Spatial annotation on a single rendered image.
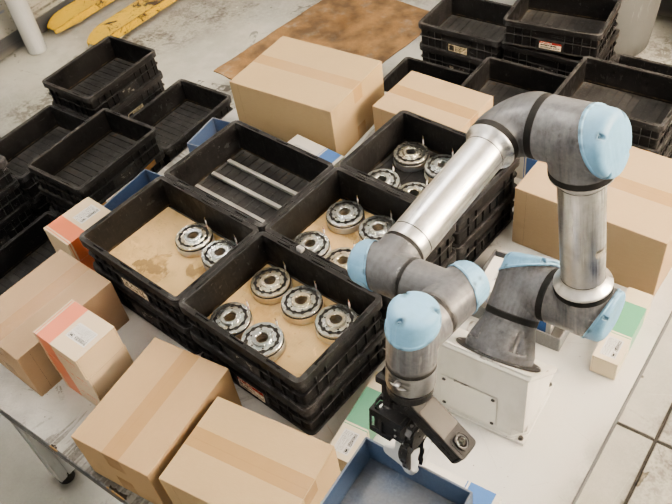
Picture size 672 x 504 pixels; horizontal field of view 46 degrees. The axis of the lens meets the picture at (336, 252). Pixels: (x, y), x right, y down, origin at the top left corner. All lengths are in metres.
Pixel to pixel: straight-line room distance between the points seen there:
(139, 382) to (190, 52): 3.02
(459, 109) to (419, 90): 0.16
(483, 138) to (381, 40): 3.11
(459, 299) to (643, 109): 2.06
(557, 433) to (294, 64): 1.45
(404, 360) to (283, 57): 1.75
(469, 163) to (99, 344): 1.00
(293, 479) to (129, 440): 0.38
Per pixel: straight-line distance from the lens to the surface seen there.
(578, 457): 1.86
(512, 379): 1.67
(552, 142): 1.36
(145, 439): 1.79
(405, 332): 1.06
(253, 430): 1.73
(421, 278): 1.16
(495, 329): 1.68
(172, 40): 4.81
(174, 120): 3.45
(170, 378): 1.86
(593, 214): 1.46
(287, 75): 2.60
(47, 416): 2.13
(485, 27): 3.76
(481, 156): 1.34
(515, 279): 1.67
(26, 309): 2.16
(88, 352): 1.90
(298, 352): 1.86
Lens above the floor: 2.30
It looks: 46 degrees down
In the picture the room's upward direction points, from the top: 9 degrees counter-clockwise
